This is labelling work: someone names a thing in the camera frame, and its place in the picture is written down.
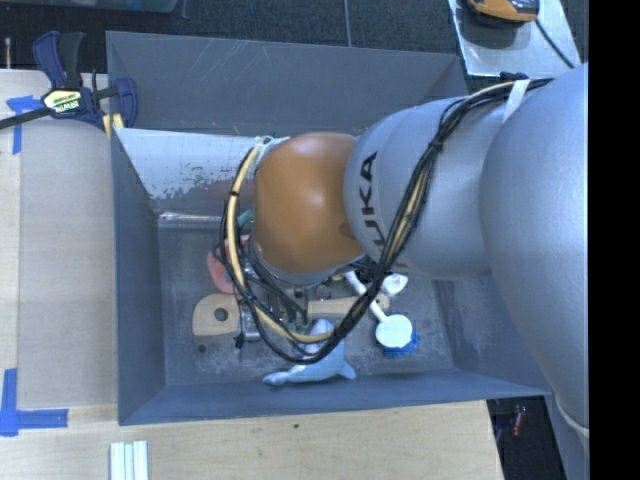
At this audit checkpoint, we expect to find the grey metal bin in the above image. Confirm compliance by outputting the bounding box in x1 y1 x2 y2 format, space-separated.
105 30 552 427

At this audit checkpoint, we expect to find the pale wood paddle with hole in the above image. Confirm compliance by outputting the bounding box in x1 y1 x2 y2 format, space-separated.
191 291 392 340

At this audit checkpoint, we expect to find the white brush with blue bristles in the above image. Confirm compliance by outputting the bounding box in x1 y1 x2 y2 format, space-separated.
343 269 420 360

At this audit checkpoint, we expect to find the pale wood flat board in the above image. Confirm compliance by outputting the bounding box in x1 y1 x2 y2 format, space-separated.
17 116 119 410

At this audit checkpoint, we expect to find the pink soft toy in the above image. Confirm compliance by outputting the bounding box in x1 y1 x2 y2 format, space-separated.
205 234 252 296

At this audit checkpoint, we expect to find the blue-grey toy shark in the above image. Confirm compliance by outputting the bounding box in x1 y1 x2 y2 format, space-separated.
261 317 358 387

